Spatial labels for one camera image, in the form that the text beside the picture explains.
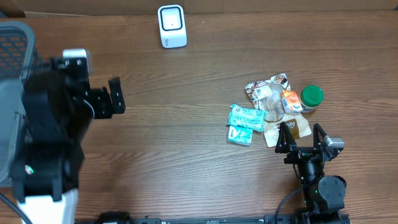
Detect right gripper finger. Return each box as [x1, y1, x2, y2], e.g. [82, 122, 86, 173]
[275, 122, 297, 154]
[313, 123, 327, 149]

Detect orange white small box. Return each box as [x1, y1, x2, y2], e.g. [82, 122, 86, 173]
[280, 90, 303, 114]

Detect green lid jar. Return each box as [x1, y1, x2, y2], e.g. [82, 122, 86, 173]
[299, 85, 324, 113]

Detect teal snack packet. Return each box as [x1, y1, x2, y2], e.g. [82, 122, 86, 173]
[228, 104, 267, 133]

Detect teal Kleenex tissue pack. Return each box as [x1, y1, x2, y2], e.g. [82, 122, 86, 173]
[227, 125, 252, 146]

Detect brown white snack bag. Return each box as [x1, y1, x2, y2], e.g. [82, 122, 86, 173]
[244, 73, 312, 147]

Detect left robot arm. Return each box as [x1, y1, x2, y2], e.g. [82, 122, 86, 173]
[1, 57, 126, 223]

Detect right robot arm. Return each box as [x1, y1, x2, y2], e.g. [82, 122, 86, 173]
[274, 122, 350, 224]

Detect white barcode scanner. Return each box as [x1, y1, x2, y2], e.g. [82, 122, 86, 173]
[157, 4, 187, 49]

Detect grey plastic shopping basket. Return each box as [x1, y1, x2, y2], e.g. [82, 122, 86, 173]
[1, 21, 40, 188]

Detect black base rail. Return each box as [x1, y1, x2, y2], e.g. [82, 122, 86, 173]
[74, 211, 352, 224]

